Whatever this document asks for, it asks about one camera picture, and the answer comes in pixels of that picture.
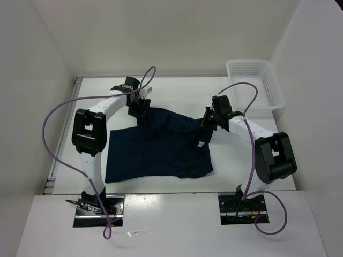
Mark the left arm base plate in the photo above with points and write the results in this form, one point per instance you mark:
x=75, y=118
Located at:
x=88, y=216

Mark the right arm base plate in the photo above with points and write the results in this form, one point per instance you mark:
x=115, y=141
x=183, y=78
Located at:
x=234, y=213

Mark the white plastic basket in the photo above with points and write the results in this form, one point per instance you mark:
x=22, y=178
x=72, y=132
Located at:
x=256, y=78

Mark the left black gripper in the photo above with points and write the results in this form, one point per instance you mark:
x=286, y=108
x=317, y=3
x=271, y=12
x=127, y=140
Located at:
x=143, y=110

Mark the aluminium table edge rail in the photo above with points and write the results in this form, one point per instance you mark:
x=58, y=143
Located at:
x=49, y=186

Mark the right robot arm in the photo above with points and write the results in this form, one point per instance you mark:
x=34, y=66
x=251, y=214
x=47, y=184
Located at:
x=272, y=153

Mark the navy blue shorts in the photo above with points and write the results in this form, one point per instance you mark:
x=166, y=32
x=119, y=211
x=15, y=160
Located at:
x=163, y=143

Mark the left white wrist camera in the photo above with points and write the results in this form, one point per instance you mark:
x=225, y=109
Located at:
x=144, y=91

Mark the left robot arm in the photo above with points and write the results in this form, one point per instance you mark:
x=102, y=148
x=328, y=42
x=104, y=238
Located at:
x=89, y=134

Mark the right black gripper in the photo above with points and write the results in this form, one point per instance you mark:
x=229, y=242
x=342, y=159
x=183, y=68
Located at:
x=205, y=116

